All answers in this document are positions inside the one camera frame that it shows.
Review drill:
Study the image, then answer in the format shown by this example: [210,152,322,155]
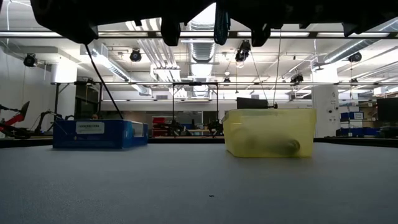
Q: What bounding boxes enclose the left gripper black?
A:
[98,0,216,47]

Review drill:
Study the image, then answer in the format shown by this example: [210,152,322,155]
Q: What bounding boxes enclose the blue cardboard box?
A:
[52,119,149,149]

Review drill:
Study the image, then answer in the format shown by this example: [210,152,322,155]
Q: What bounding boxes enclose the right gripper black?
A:
[229,0,343,47]

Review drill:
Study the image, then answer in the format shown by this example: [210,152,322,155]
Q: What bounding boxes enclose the blue storage bin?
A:
[336,126,381,137]
[340,111,364,121]

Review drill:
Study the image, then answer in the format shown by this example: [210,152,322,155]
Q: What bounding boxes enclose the large dark monitor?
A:
[376,97,398,123]

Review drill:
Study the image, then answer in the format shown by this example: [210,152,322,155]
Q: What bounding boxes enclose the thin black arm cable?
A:
[85,43,124,121]

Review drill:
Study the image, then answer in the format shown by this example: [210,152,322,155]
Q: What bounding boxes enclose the large round ceiling duct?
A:
[313,18,398,71]

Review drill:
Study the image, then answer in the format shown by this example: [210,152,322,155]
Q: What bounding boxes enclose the yellow translucent plastic bin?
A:
[221,108,317,159]

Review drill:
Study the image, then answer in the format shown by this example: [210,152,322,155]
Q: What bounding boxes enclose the black metal frame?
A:
[50,80,103,121]
[172,81,220,138]

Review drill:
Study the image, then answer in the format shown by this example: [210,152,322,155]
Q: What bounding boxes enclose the silver corrugated air duct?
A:
[190,39,216,63]

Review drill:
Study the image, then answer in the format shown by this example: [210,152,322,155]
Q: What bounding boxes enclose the white pillar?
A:
[312,63,340,138]
[50,60,78,121]

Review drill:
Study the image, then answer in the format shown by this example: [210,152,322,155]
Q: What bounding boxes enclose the thin hanging black cable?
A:
[250,52,269,101]
[272,28,282,107]

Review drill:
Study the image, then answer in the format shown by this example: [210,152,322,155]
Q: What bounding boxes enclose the dark computer monitor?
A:
[236,96,269,110]

